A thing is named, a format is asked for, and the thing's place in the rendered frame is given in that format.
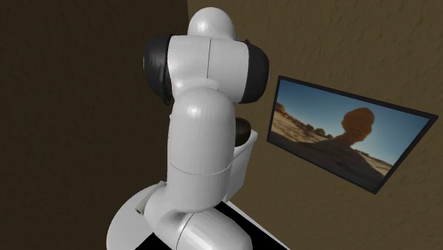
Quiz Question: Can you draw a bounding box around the framed desert landscape wall picture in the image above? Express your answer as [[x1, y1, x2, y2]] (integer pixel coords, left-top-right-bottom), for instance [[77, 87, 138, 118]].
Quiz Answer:
[[266, 75, 439, 195]]

